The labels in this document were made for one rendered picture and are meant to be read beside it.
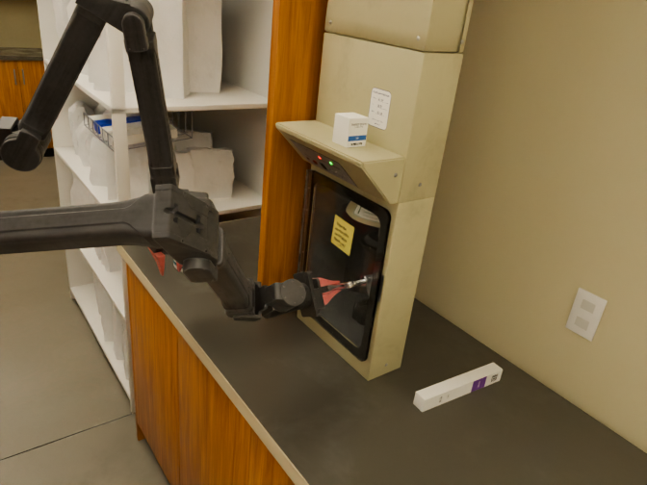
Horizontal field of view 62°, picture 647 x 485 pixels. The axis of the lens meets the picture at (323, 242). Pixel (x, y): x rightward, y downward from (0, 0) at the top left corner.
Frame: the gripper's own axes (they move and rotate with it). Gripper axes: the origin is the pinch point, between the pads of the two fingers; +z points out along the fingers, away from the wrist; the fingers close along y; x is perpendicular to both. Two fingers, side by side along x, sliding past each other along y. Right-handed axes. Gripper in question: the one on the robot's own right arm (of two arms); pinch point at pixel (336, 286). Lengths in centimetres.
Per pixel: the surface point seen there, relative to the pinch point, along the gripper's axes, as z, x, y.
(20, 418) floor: -61, 168, -35
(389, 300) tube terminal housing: 8.0, -8.2, -5.7
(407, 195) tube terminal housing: 7.8, -21.6, 16.5
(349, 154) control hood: -5.1, -21.8, 26.4
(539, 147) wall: 49, -27, 22
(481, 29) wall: 48, -19, 56
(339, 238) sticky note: 3.9, 0.3, 10.9
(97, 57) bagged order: -16, 98, 96
